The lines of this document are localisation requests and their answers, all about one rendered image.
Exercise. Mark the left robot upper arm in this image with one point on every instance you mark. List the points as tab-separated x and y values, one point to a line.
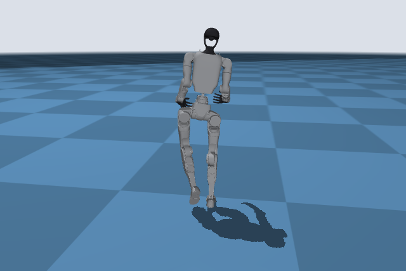
187	69

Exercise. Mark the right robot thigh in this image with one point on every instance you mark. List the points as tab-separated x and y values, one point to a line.
213	129

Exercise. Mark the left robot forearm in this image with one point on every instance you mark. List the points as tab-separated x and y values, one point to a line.
182	92

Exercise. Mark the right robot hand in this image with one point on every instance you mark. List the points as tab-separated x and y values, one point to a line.
220	99

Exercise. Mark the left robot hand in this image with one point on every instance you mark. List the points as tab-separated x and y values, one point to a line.
184	103

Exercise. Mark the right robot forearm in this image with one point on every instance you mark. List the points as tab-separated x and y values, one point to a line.
226	97

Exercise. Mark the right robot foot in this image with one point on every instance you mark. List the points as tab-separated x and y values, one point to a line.
210	202

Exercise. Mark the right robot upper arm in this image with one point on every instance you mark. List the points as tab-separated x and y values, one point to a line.
226	76

